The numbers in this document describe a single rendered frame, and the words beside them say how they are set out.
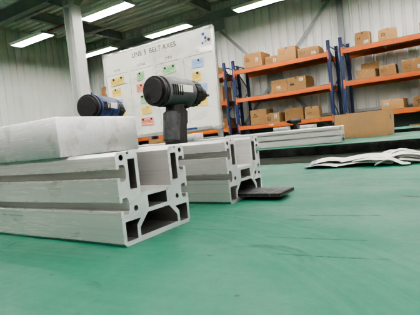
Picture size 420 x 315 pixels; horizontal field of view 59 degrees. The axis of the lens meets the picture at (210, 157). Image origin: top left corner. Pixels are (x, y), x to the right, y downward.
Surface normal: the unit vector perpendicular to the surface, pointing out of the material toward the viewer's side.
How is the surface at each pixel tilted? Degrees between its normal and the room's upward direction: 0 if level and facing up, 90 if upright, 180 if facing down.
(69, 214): 90
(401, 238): 0
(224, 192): 90
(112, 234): 90
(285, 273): 0
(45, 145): 90
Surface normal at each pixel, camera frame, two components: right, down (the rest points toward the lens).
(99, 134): 0.84, -0.06
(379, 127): -0.58, 0.10
